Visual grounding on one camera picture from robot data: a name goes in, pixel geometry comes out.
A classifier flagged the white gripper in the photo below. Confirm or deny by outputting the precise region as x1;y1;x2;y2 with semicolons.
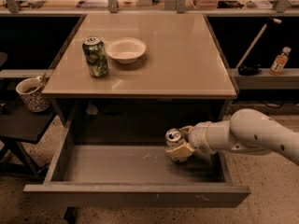
165;122;216;159

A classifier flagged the silver 7up soda can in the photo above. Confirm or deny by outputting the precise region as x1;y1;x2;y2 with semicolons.
165;128;189;163

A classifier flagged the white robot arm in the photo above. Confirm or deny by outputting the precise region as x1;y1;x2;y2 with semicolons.
165;109;299;165

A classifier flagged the open grey top drawer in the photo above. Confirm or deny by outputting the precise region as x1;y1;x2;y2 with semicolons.
24;113;250;208

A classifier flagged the green soda can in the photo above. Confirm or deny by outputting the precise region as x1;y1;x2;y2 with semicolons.
82;36;108;77

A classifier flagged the beige top cabinet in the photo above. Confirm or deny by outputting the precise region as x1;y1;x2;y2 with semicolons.
43;12;237;133

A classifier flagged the white paper bowl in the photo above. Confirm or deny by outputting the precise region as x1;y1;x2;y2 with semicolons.
106;37;147;64

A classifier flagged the orange drink bottle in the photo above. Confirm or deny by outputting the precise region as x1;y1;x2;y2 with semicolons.
269;47;292;76

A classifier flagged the patterned ceramic mug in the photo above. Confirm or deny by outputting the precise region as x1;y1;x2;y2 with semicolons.
16;77;51;113

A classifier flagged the dark side chair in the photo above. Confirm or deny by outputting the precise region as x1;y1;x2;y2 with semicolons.
0;51;57;180

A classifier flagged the black cable bundle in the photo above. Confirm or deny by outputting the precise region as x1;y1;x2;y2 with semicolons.
236;63;263;77

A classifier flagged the white handled stick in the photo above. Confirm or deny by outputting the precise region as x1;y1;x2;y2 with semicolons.
235;17;283;69

